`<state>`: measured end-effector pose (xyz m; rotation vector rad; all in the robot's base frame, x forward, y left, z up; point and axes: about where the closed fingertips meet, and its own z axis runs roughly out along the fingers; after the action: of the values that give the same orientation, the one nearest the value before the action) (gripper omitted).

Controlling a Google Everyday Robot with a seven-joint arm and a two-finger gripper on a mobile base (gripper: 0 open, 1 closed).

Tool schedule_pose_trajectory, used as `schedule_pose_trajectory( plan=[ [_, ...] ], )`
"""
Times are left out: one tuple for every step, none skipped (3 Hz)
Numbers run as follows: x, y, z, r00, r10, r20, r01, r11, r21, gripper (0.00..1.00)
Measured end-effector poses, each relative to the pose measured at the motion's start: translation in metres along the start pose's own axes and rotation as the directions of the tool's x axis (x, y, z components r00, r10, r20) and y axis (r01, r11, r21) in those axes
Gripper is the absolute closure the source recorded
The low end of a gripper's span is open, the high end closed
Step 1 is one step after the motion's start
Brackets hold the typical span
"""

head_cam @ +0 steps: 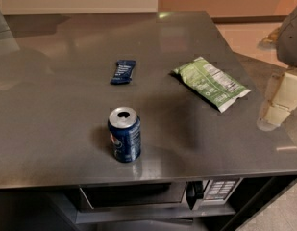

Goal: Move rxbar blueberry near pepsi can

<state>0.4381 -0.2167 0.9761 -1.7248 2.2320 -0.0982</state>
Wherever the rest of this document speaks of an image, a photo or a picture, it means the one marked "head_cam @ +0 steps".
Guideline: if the blue rxbar blueberry bar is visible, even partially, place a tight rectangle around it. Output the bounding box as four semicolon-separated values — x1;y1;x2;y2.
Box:
111;60;136;85

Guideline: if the grey chair at left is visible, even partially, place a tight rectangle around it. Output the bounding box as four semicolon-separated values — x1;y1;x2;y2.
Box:
0;11;19;56

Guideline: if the blue pepsi can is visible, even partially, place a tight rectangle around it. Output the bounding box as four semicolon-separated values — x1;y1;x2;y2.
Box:
108;107;141;163

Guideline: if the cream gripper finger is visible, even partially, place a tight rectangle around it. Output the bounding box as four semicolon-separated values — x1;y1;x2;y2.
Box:
257;68;297;131

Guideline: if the green chip bag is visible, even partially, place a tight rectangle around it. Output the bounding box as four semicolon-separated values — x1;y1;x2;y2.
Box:
173;57;250;113

